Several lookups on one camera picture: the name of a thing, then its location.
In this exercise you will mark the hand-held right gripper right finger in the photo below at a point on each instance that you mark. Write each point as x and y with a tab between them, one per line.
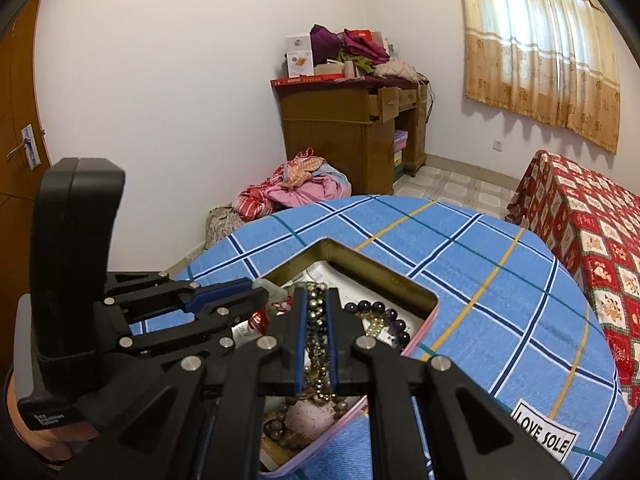
332	345

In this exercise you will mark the red patterned cloth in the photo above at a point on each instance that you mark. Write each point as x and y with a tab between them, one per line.
255	202

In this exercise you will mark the olive green cloth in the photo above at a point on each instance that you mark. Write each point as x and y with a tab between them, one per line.
357	65

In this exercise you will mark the flat red box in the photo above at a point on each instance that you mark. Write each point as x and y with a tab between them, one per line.
305	81

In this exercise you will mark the beige patterned curtain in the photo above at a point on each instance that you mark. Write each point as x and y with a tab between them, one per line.
540	60

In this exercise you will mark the purple cloth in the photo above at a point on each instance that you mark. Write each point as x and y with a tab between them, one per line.
327	45

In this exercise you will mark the red patterned bedspread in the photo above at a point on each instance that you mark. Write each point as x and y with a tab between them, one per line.
590	220

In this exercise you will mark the brown wooden door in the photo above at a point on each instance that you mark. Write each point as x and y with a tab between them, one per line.
20	85

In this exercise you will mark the orange box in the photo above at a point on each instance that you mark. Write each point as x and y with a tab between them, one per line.
365	34

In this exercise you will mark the person's left forearm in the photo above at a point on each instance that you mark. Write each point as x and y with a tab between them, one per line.
35	442

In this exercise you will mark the printed paper sheet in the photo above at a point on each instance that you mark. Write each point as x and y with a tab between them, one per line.
325	275

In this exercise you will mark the stack of small boxes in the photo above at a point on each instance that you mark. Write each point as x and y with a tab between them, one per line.
400	155

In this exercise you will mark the pink tin box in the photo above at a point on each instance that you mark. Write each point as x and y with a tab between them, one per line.
380	272

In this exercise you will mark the brown wooden desk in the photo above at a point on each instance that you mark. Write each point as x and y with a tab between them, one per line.
330	150

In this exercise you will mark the floral cloth bundle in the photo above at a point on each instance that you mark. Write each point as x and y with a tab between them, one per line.
225	225

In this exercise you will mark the magenta cloth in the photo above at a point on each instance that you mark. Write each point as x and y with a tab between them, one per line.
367	47

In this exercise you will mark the red knot ornament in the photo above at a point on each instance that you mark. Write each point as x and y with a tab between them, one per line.
257	320

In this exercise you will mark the beige cloth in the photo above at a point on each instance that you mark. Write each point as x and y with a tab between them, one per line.
397	67

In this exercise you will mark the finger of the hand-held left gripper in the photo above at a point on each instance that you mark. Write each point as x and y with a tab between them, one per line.
215	295
200	324

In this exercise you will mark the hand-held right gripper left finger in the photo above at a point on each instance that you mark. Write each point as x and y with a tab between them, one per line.
300	340

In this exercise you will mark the white cloth label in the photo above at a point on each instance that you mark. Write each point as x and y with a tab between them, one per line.
545	430

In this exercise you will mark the wall socket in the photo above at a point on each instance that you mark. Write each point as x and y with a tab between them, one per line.
498	145

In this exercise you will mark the blue plaid blanket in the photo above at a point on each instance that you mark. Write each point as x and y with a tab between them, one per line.
475	280

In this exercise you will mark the pink cloth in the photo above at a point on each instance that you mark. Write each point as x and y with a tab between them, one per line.
310	190

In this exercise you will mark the white cardboard box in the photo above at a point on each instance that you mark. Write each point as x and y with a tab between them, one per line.
300	57

